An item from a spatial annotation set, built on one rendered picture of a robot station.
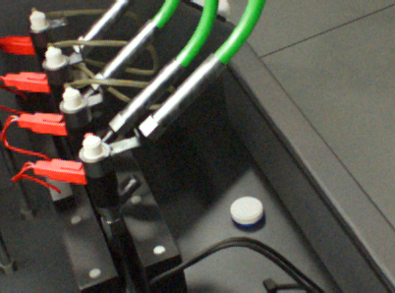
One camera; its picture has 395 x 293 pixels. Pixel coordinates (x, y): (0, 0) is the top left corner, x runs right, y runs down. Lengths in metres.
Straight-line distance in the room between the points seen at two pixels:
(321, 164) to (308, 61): 1.82
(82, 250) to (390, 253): 0.30
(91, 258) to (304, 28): 2.14
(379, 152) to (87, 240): 1.62
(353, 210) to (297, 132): 0.14
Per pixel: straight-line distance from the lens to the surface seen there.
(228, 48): 0.75
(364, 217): 0.88
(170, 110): 0.76
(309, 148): 0.96
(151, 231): 0.85
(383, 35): 2.85
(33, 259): 1.07
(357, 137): 2.45
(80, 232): 0.86
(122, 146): 0.78
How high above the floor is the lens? 1.58
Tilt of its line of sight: 40 degrees down
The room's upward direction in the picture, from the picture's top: 9 degrees counter-clockwise
